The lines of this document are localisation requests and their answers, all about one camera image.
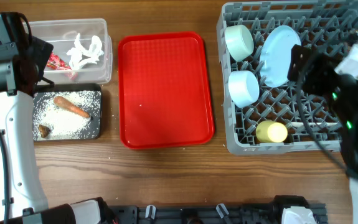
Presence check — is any clear plastic bin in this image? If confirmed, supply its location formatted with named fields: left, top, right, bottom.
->
left=29, top=18, right=113, bottom=84

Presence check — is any small light blue bowl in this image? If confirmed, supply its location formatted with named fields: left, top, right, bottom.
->
left=228, top=70, right=260, bottom=108

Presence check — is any orange carrot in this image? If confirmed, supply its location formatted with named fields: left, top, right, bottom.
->
left=54, top=96, right=90, bottom=119

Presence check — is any cooked white rice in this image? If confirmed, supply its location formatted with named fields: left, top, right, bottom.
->
left=32, top=90, right=101, bottom=140

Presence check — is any dark brown food scrap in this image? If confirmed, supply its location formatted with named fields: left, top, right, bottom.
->
left=38, top=124, right=51, bottom=138

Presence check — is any black plastic tray bin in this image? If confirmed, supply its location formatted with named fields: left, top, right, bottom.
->
left=32, top=83, right=102, bottom=142

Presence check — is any white tissue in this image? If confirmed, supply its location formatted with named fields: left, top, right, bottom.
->
left=67, top=33, right=104, bottom=70

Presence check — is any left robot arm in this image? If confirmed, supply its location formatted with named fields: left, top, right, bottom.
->
left=0, top=12, right=118, bottom=223

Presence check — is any large light blue plate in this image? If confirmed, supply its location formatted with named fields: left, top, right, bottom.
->
left=260, top=26, right=301, bottom=88

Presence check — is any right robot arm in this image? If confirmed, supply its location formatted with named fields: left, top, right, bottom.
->
left=288, top=44, right=358, bottom=223

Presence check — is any red serving tray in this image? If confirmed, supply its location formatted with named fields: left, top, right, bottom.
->
left=118, top=31, right=215, bottom=150

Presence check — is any grey dishwasher rack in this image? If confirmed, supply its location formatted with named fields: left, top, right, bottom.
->
left=216, top=1, right=358, bottom=156

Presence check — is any yellow plastic cup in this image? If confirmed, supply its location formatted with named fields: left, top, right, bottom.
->
left=256, top=120, right=288, bottom=143

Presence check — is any light green bowl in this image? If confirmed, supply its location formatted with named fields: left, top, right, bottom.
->
left=224, top=25, right=254, bottom=62

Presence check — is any white plastic spoon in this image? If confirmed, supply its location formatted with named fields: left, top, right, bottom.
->
left=289, top=122, right=341, bottom=128

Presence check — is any red snack wrapper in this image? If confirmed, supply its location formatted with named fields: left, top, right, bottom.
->
left=46, top=53, right=77, bottom=80

